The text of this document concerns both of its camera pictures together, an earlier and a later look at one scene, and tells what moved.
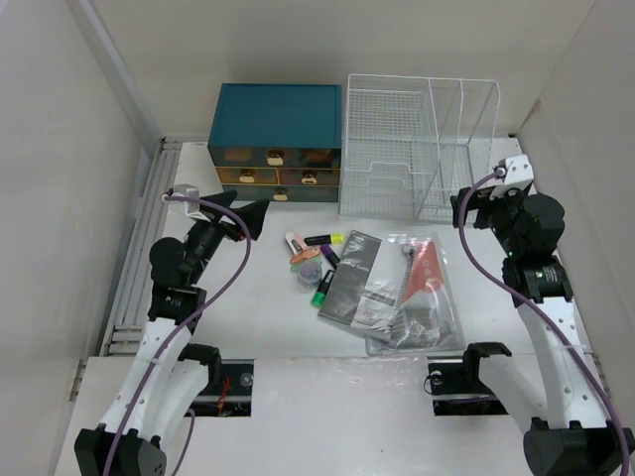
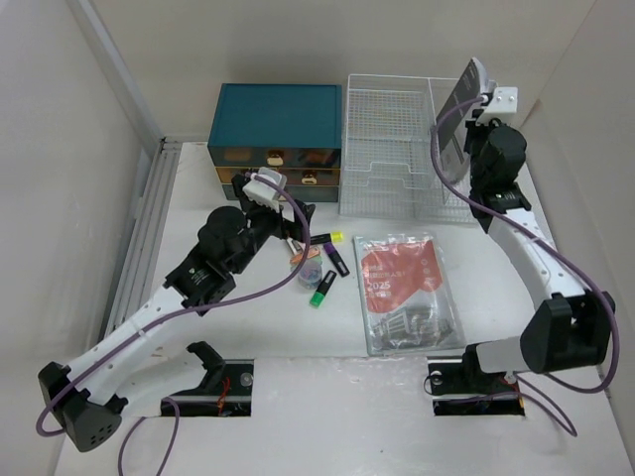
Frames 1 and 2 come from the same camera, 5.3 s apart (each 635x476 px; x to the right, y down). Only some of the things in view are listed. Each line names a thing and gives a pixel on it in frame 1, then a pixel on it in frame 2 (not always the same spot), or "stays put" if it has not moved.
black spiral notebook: x=369 y=284 -> x=454 y=135
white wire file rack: x=410 y=143 stays put
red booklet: x=411 y=304 stays put
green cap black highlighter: x=317 y=300 stays put
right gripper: x=483 y=201 -> x=474 y=129
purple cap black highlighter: x=330 y=255 stays put
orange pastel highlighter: x=309 y=254 stays put
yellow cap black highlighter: x=333 y=239 stays put
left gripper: x=216 y=214 -> x=284 y=228
